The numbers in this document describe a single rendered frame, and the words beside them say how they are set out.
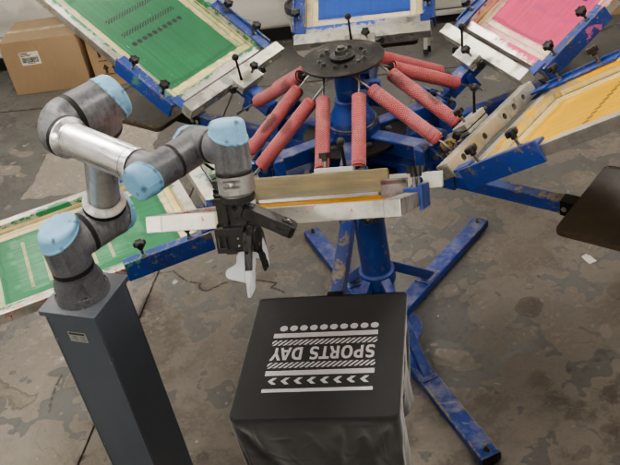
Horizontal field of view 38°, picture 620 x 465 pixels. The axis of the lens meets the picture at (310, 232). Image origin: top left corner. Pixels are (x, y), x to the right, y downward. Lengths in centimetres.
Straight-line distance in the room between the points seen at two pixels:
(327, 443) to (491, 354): 152
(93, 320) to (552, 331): 210
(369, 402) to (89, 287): 80
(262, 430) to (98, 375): 53
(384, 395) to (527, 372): 145
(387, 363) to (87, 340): 82
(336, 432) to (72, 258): 82
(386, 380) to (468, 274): 187
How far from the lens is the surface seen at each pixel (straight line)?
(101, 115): 213
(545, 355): 378
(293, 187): 257
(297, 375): 244
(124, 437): 280
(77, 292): 246
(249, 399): 241
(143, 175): 177
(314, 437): 238
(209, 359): 401
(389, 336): 250
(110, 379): 261
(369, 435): 236
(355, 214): 194
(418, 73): 328
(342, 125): 325
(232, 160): 177
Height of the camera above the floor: 263
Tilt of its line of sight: 35 degrees down
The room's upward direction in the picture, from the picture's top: 12 degrees counter-clockwise
